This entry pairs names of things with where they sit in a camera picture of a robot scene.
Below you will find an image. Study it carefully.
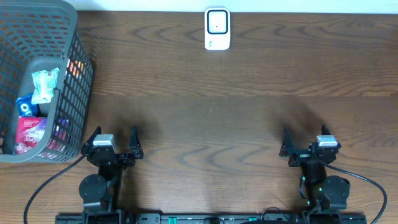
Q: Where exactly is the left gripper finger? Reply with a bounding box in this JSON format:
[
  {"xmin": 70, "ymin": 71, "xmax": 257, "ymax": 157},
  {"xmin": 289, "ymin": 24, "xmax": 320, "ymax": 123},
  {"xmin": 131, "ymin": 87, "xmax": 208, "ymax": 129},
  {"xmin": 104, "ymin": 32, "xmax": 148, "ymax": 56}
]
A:
[
  {"xmin": 81, "ymin": 126, "xmax": 101, "ymax": 153},
  {"xmin": 128, "ymin": 126, "xmax": 144, "ymax": 159}
]

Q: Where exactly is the red purple pad pack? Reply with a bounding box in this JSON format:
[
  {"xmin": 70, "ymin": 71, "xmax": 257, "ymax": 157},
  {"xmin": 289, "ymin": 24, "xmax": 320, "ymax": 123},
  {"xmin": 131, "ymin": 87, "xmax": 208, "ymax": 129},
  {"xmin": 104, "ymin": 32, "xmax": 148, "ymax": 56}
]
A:
[{"xmin": 15, "ymin": 116, "xmax": 47, "ymax": 154}]

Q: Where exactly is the mint green wipes pack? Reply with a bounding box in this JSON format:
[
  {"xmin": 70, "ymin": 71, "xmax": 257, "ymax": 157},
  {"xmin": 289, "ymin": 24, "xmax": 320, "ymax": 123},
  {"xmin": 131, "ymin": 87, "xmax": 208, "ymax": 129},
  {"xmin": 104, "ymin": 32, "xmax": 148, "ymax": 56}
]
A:
[{"xmin": 31, "ymin": 68, "xmax": 60, "ymax": 105}]

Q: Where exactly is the blue Oreo cookie pack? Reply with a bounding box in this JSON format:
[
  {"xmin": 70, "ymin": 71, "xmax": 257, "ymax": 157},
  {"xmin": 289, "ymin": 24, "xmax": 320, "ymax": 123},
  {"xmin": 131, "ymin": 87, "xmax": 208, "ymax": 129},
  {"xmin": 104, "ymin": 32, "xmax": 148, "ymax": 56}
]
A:
[{"xmin": 16, "ymin": 93, "xmax": 39, "ymax": 117}]

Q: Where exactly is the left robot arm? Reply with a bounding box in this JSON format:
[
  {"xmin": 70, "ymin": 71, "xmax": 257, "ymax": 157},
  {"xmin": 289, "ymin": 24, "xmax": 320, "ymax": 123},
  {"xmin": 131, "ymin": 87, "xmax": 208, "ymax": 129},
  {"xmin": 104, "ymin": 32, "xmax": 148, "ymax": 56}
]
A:
[{"xmin": 79, "ymin": 127, "xmax": 144, "ymax": 224}]

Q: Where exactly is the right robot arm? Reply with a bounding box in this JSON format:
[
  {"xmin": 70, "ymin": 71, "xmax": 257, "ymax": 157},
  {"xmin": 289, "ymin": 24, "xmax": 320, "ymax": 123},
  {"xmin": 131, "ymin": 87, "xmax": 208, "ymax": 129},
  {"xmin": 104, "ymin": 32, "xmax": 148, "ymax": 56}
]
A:
[{"xmin": 279, "ymin": 125, "xmax": 350, "ymax": 223}]

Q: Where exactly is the white barcode scanner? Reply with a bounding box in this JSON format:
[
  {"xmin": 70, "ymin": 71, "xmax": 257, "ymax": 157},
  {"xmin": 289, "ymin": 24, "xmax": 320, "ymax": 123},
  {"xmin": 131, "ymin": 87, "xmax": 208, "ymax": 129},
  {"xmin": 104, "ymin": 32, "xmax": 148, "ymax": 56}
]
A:
[{"xmin": 204, "ymin": 7, "xmax": 231, "ymax": 50}]

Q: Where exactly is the grey plastic mesh basket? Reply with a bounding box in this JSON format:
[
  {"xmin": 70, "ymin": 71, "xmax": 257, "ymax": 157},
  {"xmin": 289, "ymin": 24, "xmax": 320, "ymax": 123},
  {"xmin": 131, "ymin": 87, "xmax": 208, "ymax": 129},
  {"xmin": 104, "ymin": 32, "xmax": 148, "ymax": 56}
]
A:
[{"xmin": 1, "ymin": 1, "xmax": 94, "ymax": 163}]

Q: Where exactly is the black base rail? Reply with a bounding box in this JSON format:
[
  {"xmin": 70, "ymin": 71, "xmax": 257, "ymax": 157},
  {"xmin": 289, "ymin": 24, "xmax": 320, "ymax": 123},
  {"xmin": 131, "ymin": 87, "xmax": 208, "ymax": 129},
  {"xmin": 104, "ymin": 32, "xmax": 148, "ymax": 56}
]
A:
[{"xmin": 55, "ymin": 212, "xmax": 368, "ymax": 224}]

